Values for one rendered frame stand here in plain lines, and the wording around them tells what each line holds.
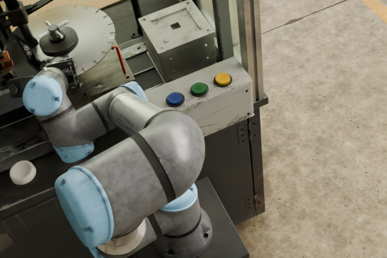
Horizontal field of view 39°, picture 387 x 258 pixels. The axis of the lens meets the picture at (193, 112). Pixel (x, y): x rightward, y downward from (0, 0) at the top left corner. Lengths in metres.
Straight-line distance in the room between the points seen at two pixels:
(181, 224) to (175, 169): 0.47
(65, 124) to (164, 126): 0.38
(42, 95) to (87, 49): 0.48
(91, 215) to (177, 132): 0.17
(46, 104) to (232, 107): 0.58
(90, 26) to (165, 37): 0.22
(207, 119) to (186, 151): 0.71
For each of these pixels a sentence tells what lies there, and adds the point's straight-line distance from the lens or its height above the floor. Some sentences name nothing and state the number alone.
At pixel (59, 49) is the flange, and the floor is 0.96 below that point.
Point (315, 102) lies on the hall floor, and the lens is 2.61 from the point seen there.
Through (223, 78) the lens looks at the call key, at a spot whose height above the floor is 0.91.
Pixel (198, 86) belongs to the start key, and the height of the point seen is 0.91.
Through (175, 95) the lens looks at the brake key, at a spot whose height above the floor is 0.91.
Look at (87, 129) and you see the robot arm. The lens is 1.16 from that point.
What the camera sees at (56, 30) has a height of 1.00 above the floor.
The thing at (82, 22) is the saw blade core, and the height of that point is 0.95.
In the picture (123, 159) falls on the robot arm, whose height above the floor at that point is 1.36.
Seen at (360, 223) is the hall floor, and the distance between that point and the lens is 2.26.
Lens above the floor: 1.97
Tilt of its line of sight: 49 degrees down
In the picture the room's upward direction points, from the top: 11 degrees counter-clockwise
